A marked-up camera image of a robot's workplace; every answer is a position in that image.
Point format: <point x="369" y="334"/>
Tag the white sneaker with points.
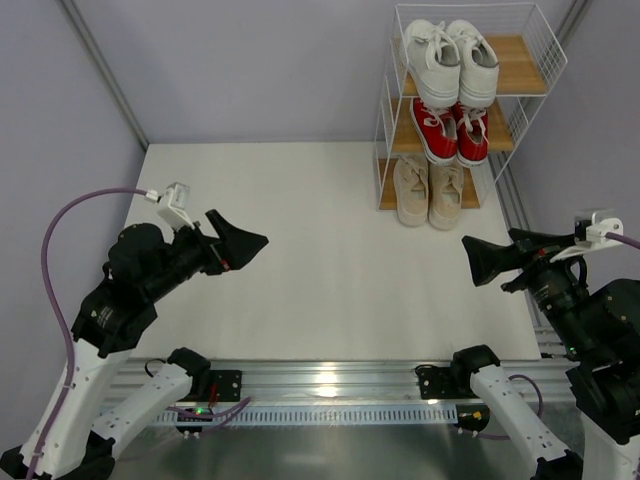
<point x="479" y="65"/>
<point x="433" y="63"/>

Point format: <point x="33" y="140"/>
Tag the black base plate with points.
<point x="214" y="386"/>
<point x="439" y="383"/>

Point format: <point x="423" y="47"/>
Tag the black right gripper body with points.
<point x="523" y="261"/>

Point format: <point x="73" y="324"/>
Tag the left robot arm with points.
<point x="73" y="440"/>

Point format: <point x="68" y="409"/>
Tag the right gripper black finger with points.
<point x="487" y="260"/>
<point x="529" y="240"/>

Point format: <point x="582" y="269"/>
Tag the beige sneaker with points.
<point x="410" y="178"/>
<point x="446" y="197"/>

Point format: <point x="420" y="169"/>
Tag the aluminium rail right side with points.
<point x="515" y="216"/>

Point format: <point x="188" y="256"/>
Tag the black base plate left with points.
<point x="214" y="386"/>

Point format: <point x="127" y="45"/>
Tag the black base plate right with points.
<point x="439" y="383"/>

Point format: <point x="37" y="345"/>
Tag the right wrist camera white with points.
<point x="591" y="229"/>

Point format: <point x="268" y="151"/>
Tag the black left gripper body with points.
<point x="211" y="255"/>

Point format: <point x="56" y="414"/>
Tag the white slotted cable duct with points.
<point x="345" y="415"/>

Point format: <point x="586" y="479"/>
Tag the white wire wooden shoe shelf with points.
<point x="530" y="60"/>

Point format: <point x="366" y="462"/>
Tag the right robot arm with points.
<point x="600" y="333"/>

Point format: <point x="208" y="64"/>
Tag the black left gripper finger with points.
<point x="239" y="247"/>
<point x="224" y="229"/>

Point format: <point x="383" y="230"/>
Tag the aluminium corner post left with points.
<point x="89" y="44"/>

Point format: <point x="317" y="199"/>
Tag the aluminium rail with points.
<point x="314" y="382"/>
<point x="515" y="216"/>

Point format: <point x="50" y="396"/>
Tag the aluminium rail front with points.
<point x="314" y="382"/>

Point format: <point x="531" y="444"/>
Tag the red canvas sneaker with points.
<point x="436" y="129"/>
<point x="472" y="134"/>

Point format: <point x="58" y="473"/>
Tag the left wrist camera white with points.
<point x="171" y="205"/>

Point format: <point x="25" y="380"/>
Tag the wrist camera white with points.
<point x="171" y="205"/>
<point x="591" y="229"/>

